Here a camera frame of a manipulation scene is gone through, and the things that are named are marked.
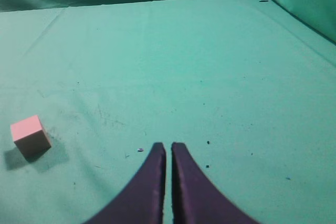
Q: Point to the pink cube block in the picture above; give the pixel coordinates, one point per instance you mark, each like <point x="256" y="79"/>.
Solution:
<point x="31" y="138"/>

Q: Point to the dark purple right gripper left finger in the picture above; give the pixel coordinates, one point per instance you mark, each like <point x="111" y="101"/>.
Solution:
<point x="142" y="199"/>

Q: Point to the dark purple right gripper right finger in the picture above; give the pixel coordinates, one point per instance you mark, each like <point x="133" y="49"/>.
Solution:
<point x="195" y="199"/>

